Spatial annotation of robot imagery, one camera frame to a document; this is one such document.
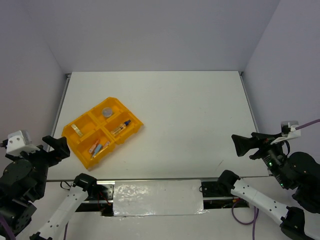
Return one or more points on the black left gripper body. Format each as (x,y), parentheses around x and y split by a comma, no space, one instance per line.
(43,159)

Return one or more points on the orange highlighter pen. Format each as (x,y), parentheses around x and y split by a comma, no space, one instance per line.
(93,147)

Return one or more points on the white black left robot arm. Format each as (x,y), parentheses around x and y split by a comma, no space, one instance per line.
(24,181)

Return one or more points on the yellow compartment bin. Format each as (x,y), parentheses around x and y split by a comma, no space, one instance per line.
(95,126)

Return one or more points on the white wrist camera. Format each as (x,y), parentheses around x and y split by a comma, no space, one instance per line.
(17,142)
(289,131)

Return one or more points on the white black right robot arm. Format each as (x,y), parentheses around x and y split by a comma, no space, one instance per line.
(292,198)

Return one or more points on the blue highlighter pen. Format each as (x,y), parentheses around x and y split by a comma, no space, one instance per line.
(97,150)

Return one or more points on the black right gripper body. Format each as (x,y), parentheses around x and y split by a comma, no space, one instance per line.
(271,153)

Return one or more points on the pink highlighter pen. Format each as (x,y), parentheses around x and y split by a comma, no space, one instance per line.
(106,145)

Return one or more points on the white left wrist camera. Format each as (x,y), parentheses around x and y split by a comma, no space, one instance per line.
(17,142)

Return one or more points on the silver foil covered panel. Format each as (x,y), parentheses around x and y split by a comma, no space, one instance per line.
(157,198)

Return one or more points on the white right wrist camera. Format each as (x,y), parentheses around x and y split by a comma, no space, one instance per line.
(289,131)

